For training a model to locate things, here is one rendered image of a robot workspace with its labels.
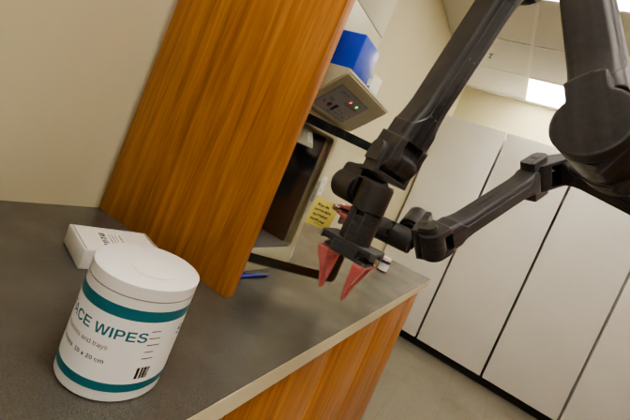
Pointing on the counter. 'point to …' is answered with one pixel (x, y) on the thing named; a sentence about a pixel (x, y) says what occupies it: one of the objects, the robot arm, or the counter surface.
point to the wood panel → (232, 99)
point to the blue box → (356, 53)
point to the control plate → (341, 96)
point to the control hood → (337, 74)
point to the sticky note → (321, 213)
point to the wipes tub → (124, 322)
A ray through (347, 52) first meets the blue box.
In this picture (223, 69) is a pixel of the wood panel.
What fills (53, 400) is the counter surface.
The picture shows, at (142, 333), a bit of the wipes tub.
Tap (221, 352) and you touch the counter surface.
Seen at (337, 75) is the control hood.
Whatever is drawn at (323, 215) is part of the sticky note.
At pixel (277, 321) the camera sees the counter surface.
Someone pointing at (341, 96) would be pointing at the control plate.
